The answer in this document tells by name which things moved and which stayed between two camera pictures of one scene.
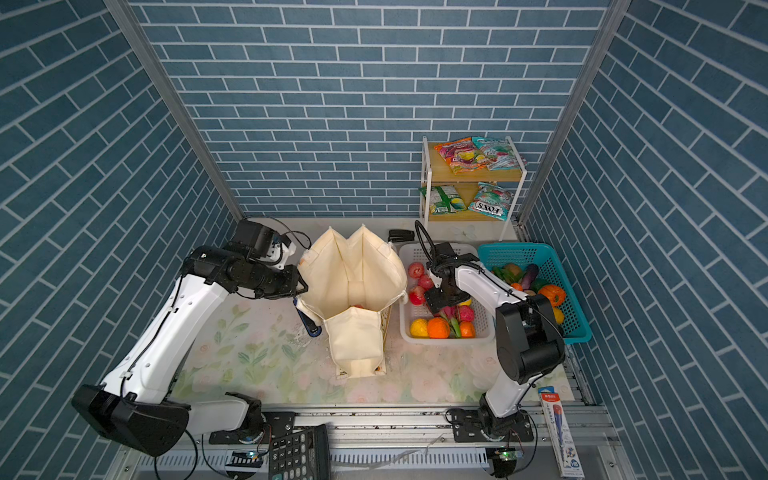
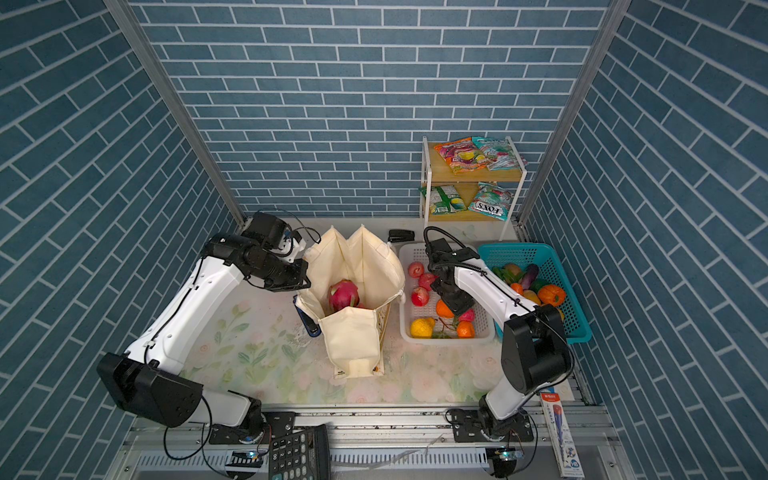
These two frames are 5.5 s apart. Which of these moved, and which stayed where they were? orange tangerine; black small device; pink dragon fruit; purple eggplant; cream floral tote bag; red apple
Moved: pink dragon fruit; orange tangerine
Stayed: red apple; purple eggplant; black small device; cream floral tote bag
